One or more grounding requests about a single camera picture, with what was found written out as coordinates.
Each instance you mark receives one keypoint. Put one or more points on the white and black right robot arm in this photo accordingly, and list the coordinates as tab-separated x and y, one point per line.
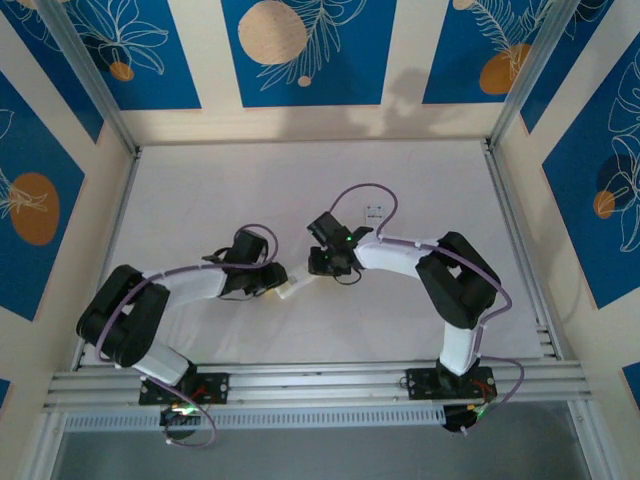
390	255

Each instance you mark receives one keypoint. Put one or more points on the white remote control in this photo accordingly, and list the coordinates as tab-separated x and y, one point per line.
295	282

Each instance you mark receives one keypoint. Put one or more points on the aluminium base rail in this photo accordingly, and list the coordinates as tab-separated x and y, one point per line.
320	380

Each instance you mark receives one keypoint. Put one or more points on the aluminium table side rail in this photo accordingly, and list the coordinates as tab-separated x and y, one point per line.
117	220
505	200

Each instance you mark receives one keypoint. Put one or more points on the black controller board with LED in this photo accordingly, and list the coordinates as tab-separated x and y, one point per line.
457	420
175	420

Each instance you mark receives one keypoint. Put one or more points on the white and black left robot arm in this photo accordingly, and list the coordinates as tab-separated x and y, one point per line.
195	285

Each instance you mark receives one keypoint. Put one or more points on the aluminium frame post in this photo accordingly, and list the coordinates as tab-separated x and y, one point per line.
535	70
90	75

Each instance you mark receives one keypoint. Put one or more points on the small white printed card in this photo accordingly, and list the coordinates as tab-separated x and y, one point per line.
374	215

